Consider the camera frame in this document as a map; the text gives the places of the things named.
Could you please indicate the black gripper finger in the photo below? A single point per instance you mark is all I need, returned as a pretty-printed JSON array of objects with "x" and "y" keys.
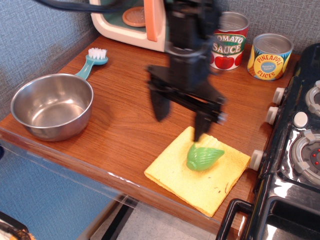
[
  {"x": 202, "y": 124},
  {"x": 161, "y": 105}
]

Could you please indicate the white stove knob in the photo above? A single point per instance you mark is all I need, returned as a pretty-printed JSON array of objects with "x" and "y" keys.
[
  {"x": 271, "y": 115},
  {"x": 256, "y": 159},
  {"x": 278, "y": 95}
]

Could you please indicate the green toy corn cob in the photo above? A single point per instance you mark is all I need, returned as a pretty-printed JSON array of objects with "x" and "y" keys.
[{"x": 203, "y": 154}]

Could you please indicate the orange fuzzy object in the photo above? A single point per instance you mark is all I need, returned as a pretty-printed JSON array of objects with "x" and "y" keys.
[{"x": 27, "y": 236}]

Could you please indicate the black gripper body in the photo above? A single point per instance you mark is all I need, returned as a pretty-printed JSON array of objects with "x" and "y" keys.
[{"x": 185, "y": 81}]

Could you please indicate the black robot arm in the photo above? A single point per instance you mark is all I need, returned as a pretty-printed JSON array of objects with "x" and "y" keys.
[{"x": 185, "y": 80}]

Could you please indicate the teal toy microwave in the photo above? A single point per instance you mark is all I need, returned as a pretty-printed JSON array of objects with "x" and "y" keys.
[{"x": 160, "y": 25}]

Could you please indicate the orange microwave turntable plate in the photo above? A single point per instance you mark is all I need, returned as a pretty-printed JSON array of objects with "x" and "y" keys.
[{"x": 134, "y": 17}]

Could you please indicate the stainless steel bowl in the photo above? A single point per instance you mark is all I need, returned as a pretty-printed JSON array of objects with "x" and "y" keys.
[{"x": 54, "y": 107}]

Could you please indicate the black toy stove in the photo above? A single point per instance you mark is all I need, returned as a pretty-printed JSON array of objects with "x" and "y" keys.
[{"x": 286, "y": 203}]

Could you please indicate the teal dish brush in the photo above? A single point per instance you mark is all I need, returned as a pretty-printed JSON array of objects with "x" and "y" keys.
[{"x": 95, "y": 57}]

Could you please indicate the yellow folded cloth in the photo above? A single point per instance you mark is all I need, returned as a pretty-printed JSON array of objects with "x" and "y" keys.
[{"x": 205, "y": 190}]

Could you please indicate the tomato sauce can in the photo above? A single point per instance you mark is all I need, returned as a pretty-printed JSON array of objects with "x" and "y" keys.
[{"x": 229, "y": 43}]

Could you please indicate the pineapple slices can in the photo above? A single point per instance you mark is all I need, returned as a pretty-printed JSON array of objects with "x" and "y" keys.
[{"x": 269, "y": 56}]

